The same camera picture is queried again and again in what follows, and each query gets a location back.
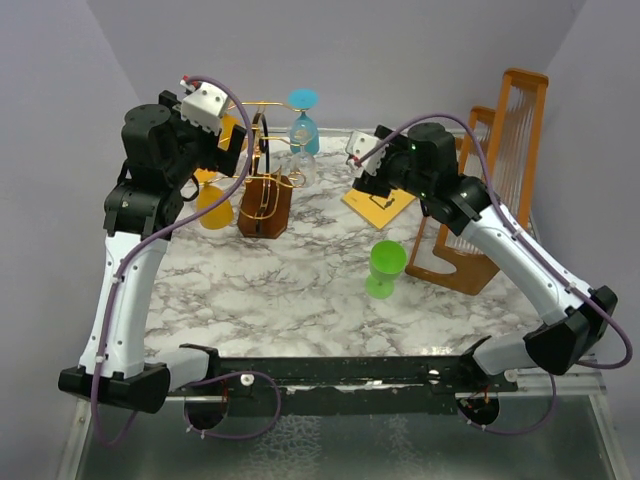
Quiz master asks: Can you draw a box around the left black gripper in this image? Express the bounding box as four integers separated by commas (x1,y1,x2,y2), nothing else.
160,91,244,187

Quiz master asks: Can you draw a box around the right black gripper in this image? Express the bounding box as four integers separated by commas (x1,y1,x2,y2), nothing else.
351,126,431,201

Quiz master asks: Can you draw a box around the orange plastic goblet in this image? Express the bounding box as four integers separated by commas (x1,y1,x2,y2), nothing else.
192,167,235,231
218,114,245,151

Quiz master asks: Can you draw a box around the clear wine glass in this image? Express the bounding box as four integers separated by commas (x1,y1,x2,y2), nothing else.
287,149,317,188

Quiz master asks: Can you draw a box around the blue plastic goblet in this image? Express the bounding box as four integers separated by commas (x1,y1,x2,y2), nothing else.
288,89,320,155

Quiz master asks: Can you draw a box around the green plastic goblet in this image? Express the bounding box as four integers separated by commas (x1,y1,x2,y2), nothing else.
365,240,408,299

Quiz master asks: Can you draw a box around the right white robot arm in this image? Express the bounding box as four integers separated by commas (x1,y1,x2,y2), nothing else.
345,122,618,391

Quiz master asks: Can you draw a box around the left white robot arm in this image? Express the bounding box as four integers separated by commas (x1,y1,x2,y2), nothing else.
58,83,246,413

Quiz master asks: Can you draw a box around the yellow booklet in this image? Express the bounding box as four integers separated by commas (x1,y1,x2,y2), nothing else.
342,189,415,230

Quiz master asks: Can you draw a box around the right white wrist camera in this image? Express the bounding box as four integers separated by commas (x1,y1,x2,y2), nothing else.
345,130,386,177

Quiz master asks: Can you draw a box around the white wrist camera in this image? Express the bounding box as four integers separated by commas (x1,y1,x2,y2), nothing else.
345,130,386,177
180,76,231,135

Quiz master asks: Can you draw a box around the gold wire wine glass rack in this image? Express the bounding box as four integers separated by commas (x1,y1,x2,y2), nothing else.
219,101,321,239

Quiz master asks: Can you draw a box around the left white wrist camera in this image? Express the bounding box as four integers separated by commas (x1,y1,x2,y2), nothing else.
180,76,231,135

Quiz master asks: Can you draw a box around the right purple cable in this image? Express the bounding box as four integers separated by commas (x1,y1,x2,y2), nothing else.
352,112,634,434

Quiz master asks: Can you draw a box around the purple cable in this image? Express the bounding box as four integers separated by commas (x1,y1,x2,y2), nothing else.
352,112,634,434
90,74,282,447

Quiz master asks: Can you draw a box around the wooden string harp rack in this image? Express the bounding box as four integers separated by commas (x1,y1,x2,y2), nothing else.
405,68,549,295

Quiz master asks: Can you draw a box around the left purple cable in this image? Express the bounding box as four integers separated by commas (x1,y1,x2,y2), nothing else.
90,74,282,447

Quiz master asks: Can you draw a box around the aluminium frame rail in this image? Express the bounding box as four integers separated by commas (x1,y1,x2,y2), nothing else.
515,365,606,396

